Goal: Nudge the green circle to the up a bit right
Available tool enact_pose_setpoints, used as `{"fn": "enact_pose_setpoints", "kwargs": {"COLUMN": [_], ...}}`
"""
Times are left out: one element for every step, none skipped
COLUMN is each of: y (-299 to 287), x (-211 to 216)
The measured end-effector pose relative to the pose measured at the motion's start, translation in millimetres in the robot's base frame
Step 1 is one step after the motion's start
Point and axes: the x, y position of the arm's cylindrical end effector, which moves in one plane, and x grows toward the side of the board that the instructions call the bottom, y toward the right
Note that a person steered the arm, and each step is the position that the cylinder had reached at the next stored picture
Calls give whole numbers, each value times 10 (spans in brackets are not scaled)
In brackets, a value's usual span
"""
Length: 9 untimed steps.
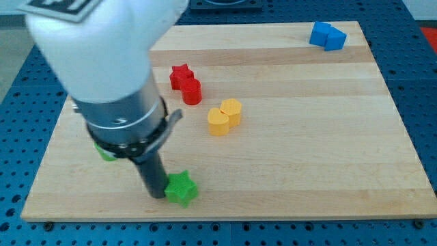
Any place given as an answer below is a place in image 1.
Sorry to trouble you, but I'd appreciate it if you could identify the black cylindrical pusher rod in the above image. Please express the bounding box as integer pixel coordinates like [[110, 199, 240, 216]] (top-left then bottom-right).
[[131, 152, 169, 199]]

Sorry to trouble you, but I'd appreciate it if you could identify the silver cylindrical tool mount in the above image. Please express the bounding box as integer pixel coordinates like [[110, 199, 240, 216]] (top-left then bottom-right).
[[70, 70, 182, 159]]

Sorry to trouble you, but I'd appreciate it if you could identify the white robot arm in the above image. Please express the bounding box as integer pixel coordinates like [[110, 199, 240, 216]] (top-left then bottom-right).
[[20, 0, 188, 198]]

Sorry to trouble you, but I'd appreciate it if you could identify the green circle block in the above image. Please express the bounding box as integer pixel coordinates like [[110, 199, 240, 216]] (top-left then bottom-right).
[[94, 143, 117, 161]]

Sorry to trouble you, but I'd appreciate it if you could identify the green star block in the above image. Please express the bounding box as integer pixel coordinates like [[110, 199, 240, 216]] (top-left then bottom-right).
[[165, 170, 199, 208]]

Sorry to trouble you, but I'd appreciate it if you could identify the red cylinder block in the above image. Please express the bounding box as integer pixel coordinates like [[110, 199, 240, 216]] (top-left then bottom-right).
[[180, 78, 202, 105]]

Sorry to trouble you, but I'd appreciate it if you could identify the red star block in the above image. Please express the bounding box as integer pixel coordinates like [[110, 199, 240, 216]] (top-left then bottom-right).
[[169, 64, 194, 90]]

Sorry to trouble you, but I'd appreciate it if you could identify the yellow heart block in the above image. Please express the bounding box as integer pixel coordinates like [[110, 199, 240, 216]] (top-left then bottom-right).
[[207, 108, 229, 136]]

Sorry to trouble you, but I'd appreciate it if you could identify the yellow hexagon block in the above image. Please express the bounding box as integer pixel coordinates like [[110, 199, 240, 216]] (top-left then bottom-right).
[[220, 98, 242, 127]]

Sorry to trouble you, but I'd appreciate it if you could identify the wooden board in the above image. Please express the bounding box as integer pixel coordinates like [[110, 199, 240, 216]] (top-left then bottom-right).
[[21, 21, 436, 222]]

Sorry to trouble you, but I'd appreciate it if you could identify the black fiducial marker tag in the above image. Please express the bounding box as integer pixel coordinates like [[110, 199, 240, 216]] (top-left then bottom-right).
[[17, 0, 102, 23]]

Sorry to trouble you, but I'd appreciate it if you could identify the blue cube block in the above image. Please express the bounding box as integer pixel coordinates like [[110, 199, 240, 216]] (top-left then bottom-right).
[[309, 21, 331, 46]]

